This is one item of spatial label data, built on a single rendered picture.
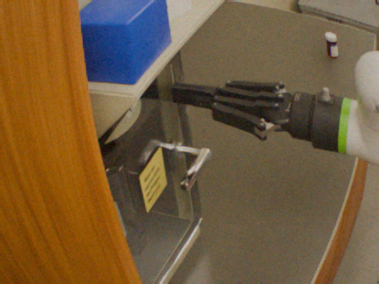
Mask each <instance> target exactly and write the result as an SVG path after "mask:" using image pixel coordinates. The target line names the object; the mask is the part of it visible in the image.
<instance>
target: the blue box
mask: <svg viewBox="0 0 379 284"><path fill-rule="evenodd" d="M168 17H169V16H168V6H167V0H92V1H91V2H90V3H89V4H87V5H86V6H85V7H84V8H82V9H81V10H80V24H81V26H80V27H81V32H82V33H81V35H82V40H83V41H82V43H83V48H84V50H83V52H84V57H85V67H86V70H85V71H86V73H87V75H86V77H87V79H88V80H89V81H93V82H94V81H98V82H108V83H118V84H123V85H124V84H128V85H135V84H136V83H137V82H138V81H139V80H140V78H141V77H142V76H143V74H144V73H145V72H146V70H147V69H148V68H149V67H150V66H151V65H152V64H153V63H154V62H155V61H156V60H157V59H158V58H159V57H160V56H161V54H162V53H163V52H164V50H166V49H167V48H168V46H169V45H170V44H171V43H172V39H171V37H172V35H171V30H170V24H169V20H168Z"/></svg>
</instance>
